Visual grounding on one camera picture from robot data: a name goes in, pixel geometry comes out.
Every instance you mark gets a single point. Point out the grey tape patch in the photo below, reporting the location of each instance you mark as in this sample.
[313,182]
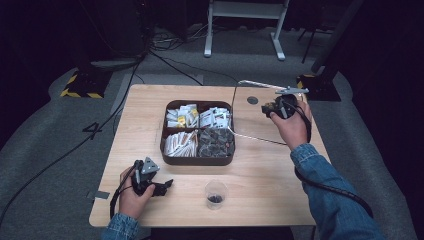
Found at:
[102,195]

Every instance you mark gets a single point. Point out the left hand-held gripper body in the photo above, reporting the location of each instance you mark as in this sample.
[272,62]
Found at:
[145,173]

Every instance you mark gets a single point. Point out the grey slanted post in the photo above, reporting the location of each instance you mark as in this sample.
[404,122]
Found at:
[336,36]

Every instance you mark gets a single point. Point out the pile of white red packets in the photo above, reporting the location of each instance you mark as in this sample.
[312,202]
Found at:
[215,117]

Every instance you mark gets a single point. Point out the black yellow striped base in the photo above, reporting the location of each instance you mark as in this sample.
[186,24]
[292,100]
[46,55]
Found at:
[85,85]
[321,88]

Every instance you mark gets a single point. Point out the black tripod stand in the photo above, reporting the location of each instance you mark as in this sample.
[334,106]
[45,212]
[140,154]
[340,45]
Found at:
[308,43]

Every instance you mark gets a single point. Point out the person's right hand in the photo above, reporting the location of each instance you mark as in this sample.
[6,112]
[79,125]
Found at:
[295,130]

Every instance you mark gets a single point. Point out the clear plastic cup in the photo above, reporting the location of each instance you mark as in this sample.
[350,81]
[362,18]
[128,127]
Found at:
[216,188]

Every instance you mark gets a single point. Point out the dark brown divided tray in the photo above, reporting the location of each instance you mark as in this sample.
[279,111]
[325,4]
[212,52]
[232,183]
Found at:
[196,161]

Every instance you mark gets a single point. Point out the white metal stand frame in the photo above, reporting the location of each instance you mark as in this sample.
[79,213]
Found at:
[245,10]

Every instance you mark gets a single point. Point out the pile of white orange sachets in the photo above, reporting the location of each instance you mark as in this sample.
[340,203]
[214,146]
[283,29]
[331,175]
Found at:
[181,144]

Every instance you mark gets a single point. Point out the dark granules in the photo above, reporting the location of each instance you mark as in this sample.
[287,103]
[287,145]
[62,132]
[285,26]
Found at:
[215,199]

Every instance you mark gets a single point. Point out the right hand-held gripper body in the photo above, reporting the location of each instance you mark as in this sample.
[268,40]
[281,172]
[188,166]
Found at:
[287,104]

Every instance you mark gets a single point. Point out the pile of dark grey packets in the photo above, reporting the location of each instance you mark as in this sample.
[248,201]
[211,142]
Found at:
[216,143]

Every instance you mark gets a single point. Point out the person's left hand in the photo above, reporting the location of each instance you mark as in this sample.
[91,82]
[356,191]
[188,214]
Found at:
[131,203]

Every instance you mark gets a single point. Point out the round grey table grommet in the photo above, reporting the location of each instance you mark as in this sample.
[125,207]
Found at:
[252,100]

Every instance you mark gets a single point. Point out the pile of white yellow packets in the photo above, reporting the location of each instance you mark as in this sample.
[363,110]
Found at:
[182,116]

